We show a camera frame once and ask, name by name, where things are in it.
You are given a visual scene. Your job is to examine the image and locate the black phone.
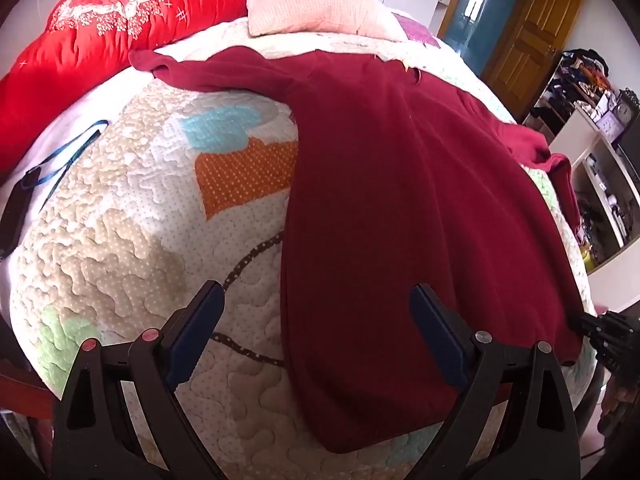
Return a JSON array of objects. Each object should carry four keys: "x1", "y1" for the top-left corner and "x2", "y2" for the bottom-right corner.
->
[{"x1": 0, "y1": 167, "x2": 42, "y2": 257}]

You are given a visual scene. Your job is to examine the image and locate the pile of clothes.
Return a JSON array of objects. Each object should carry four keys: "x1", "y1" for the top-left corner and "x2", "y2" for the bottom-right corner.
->
[{"x1": 545, "y1": 49, "x2": 615, "y2": 108}]

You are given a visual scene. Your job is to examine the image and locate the small clock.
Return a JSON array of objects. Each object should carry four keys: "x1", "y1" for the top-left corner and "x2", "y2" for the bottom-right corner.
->
[{"x1": 597, "y1": 105, "x2": 627, "y2": 142}]

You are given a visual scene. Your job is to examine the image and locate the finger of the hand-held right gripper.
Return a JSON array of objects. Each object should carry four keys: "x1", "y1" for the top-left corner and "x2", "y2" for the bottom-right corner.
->
[{"x1": 567, "y1": 310, "x2": 640, "y2": 377}]

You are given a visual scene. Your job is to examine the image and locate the red floral quilt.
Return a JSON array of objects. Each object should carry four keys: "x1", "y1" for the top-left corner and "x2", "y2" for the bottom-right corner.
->
[{"x1": 0, "y1": 0, "x2": 249, "y2": 176}]

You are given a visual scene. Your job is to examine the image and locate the white shelf unit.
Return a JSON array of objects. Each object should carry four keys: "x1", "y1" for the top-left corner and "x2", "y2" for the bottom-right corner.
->
[{"x1": 522, "y1": 87, "x2": 640, "y2": 277}]

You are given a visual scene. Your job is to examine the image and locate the pink ribbed pillow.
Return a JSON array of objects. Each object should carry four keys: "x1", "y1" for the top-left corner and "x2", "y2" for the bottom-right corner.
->
[{"x1": 239, "y1": 0, "x2": 407, "y2": 41}]

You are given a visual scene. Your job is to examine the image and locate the brown wooden door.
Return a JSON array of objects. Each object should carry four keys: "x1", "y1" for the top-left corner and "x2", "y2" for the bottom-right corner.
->
[{"x1": 481, "y1": 0, "x2": 587, "y2": 107}]

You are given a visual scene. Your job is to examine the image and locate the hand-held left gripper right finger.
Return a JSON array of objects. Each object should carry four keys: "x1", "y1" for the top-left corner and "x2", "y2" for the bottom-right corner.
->
[{"x1": 409, "y1": 283, "x2": 581, "y2": 480}]

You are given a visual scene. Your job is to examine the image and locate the patchwork quilted bedspread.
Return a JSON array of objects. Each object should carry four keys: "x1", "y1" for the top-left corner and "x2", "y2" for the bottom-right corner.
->
[{"x1": 10, "y1": 15, "x2": 601, "y2": 480}]

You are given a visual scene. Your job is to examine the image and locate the dark red garment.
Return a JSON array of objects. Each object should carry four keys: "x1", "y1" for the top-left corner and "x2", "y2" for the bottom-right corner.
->
[{"x1": 129, "y1": 46, "x2": 584, "y2": 454}]

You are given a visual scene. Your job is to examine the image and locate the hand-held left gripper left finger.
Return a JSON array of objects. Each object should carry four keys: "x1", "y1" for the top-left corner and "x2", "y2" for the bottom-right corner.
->
[{"x1": 51, "y1": 280, "x2": 226, "y2": 480}]

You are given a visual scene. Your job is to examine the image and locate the purple cloth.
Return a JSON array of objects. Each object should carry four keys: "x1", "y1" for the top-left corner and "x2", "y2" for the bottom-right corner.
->
[{"x1": 395, "y1": 12, "x2": 442, "y2": 49}]

